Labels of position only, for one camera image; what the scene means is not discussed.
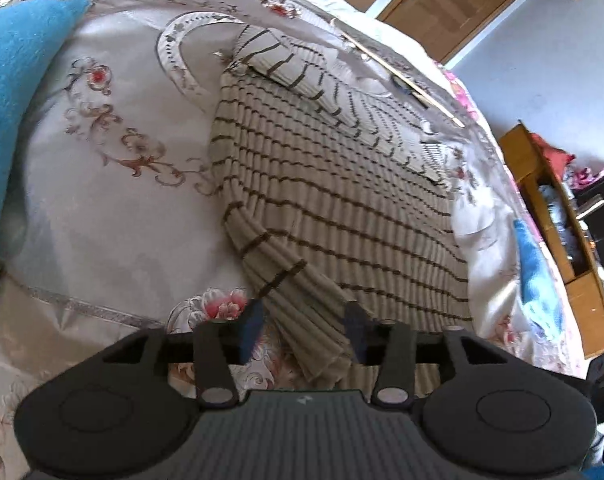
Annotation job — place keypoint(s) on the wooden side cabinet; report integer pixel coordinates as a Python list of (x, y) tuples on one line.
[(557, 223)]

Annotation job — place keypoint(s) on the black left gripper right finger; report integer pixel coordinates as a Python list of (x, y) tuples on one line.
[(392, 347)]

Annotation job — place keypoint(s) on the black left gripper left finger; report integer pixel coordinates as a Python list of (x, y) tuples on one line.
[(217, 344)]

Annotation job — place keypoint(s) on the beige brown striped sweater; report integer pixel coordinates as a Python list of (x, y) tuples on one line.
[(335, 191)]

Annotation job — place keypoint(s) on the pink floral quilt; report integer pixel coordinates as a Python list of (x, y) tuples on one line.
[(461, 93)]

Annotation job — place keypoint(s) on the floral satin bedspread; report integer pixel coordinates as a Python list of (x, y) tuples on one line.
[(113, 220)]

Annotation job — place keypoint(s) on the blue cloth on bed edge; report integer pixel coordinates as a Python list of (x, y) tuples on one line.
[(541, 302)]

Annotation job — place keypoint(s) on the wooden door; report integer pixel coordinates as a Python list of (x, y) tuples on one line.
[(442, 27)]

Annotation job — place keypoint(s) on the blue towel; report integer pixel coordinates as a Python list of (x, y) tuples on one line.
[(31, 34)]

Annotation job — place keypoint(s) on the long wooden stick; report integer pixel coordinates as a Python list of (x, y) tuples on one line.
[(393, 71)]

